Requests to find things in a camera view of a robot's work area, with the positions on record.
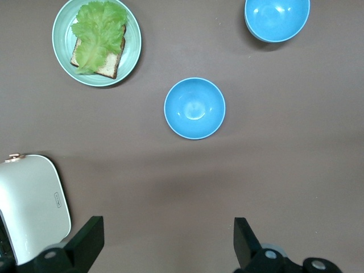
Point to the white toaster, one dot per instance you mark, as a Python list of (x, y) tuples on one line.
[(34, 199)]

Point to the blue bowl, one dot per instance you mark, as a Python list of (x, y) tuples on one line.
[(277, 20), (194, 109)]

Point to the pale green plate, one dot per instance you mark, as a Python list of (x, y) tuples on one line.
[(130, 51)]

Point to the bread slice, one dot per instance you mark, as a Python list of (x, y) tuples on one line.
[(109, 64)]

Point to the green lettuce leaf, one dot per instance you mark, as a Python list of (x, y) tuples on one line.
[(96, 34)]

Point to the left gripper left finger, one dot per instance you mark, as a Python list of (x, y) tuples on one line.
[(85, 244)]

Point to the brown table cover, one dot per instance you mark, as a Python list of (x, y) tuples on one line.
[(256, 170)]

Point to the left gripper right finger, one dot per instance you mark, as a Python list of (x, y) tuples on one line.
[(246, 244)]

